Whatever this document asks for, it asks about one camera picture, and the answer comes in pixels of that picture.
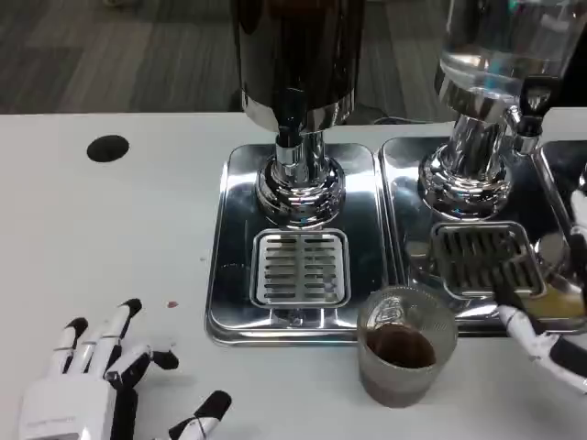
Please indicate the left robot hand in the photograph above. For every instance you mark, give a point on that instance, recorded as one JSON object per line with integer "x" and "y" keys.
{"x": 87, "y": 394}

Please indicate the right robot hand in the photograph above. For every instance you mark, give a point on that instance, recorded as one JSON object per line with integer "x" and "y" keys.
{"x": 557, "y": 353}

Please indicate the clear ribbed glass cup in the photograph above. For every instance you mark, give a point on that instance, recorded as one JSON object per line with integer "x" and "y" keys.
{"x": 406, "y": 357}

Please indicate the drip grid of clear dispenser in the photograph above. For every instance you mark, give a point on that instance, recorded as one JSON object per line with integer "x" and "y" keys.
{"x": 477, "y": 259}

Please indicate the steel tray at picture edge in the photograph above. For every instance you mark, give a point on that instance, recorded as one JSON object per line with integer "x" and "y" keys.
{"x": 557, "y": 169}

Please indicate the steel tray under clear dispenser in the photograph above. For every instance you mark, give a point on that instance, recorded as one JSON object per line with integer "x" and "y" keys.
{"x": 413, "y": 220}

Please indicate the steel tray under dark dispenser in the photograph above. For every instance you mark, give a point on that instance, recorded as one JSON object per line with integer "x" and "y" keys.
{"x": 229, "y": 256}

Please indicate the drip grid of dark dispenser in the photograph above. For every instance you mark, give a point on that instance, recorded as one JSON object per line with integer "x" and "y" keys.
{"x": 300, "y": 268}

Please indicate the clear drink dispenser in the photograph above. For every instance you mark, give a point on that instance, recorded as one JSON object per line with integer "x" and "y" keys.
{"x": 495, "y": 46}

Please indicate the dark dispenser tap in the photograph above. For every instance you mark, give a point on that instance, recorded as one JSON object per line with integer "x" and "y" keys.
{"x": 289, "y": 133}

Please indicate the dark drink dispenser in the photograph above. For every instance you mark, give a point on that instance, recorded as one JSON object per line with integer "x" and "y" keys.
{"x": 298, "y": 55}

